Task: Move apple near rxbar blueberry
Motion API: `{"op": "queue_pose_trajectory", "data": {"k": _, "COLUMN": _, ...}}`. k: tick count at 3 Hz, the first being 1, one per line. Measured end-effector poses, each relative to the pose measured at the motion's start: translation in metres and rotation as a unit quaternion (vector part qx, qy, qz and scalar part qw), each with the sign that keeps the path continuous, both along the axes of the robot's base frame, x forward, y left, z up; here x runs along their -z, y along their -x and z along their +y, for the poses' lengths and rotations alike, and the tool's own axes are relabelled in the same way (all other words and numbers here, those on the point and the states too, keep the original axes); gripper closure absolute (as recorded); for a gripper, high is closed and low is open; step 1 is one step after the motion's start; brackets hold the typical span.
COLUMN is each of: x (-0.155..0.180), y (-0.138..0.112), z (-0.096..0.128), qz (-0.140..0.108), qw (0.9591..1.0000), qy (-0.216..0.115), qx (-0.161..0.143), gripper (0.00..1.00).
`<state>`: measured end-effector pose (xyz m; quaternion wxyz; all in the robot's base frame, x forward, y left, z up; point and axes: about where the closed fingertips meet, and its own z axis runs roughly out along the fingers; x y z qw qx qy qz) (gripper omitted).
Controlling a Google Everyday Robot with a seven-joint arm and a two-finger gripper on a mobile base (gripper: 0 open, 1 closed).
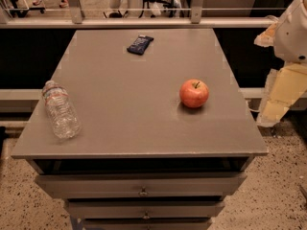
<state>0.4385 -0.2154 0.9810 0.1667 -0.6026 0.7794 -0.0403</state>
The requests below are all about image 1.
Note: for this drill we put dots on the metal railing beam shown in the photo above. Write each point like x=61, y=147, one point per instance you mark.
x=140, y=23

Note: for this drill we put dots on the grey drawer cabinet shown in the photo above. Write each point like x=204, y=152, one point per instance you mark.
x=143, y=160

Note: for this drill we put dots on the red apple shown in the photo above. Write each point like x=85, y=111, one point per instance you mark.
x=194, y=93

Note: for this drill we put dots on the clear plastic water bottle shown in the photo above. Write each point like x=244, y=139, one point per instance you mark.
x=62, y=114

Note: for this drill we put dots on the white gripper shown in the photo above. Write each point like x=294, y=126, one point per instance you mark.
x=293, y=35

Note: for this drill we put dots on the blue rxbar wrapper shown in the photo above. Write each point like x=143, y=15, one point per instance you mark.
x=139, y=45

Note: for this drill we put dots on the orange sneaker right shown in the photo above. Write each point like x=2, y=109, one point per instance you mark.
x=63, y=3

